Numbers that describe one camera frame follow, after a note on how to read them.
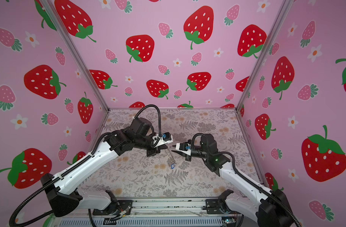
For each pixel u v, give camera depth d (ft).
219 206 2.17
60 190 1.27
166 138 1.87
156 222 2.30
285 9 2.27
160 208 2.45
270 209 1.28
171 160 2.98
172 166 2.70
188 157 2.10
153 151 1.97
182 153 2.12
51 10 2.25
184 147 1.88
